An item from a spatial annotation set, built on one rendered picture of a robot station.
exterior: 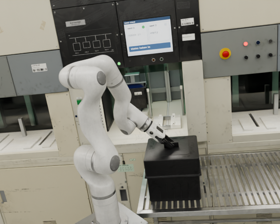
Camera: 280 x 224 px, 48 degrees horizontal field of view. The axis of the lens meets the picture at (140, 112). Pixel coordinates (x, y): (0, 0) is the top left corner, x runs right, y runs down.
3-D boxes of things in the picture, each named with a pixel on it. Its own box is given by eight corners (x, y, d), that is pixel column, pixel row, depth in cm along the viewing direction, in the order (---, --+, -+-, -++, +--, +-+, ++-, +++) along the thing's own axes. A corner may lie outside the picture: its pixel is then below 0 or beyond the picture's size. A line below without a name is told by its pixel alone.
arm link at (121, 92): (107, 98, 145) (133, 138, 165) (126, 74, 153) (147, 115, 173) (94, 96, 150) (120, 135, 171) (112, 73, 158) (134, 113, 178)
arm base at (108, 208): (103, 243, 147) (97, 210, 141) (83, 224, 161) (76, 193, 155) (135, 222, 158) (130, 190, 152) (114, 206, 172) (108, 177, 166)
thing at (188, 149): (144, 178, 166) (141, 156, 162) (149, 152, 194) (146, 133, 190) (201, 176, 162) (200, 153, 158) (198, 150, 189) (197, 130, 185)
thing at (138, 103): (121, 114, 269) (115, 78, 259) (124, 106, 288) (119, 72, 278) (149, 112, 266) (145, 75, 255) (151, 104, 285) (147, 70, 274)
